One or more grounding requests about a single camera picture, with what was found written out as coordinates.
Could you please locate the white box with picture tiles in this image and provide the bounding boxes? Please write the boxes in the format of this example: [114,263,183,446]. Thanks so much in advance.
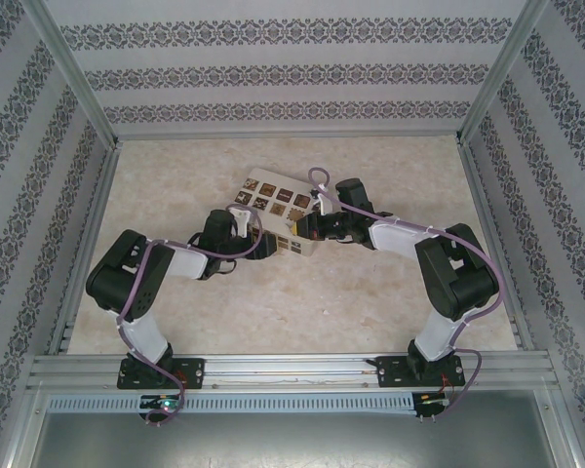
[235,167,324,258]

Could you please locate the small circuit board with light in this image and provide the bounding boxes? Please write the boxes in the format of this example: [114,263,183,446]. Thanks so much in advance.
[416,391,450,409]
[139,395,182,411]

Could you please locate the grey metal sheet panel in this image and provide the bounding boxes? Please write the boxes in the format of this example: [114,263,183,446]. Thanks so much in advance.
[27,412,569,468]

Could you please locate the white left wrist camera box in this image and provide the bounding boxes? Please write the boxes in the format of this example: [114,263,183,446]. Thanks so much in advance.
[228,204,253,240]

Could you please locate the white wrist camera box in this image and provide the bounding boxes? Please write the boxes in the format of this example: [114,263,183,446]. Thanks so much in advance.
[311,187,340,215]
[228,204,253,240]

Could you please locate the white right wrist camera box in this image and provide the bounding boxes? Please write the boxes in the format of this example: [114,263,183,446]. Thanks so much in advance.
[311,187,340,215]

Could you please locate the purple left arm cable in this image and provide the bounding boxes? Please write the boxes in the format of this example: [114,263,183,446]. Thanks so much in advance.
[115,203,267,429]

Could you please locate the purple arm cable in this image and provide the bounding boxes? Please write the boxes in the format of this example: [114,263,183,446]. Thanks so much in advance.
[115,203,267,429]
[307,167,504,424]

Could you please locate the aluminium frame side rail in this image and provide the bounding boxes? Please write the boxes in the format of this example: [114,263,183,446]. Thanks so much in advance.
[47,144,122,356]
[459,138,535,350]

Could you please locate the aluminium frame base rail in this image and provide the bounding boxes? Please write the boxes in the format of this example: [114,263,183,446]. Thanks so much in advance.
[25,347,563,392]

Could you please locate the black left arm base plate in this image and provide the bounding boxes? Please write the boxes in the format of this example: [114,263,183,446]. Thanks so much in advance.
[116,357,207,392]

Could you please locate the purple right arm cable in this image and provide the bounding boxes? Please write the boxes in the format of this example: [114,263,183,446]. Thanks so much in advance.
[307,167,504,424]

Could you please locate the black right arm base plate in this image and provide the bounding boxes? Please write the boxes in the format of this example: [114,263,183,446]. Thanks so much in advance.
[373,354,467,390]

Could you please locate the slotted grey cable duct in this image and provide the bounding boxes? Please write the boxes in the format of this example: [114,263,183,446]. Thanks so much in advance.
[45,391,416,416]

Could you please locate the aluminium frame corner post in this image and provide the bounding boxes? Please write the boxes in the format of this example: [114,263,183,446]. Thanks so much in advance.
[20,0,122,147]
[454,0,550,143]

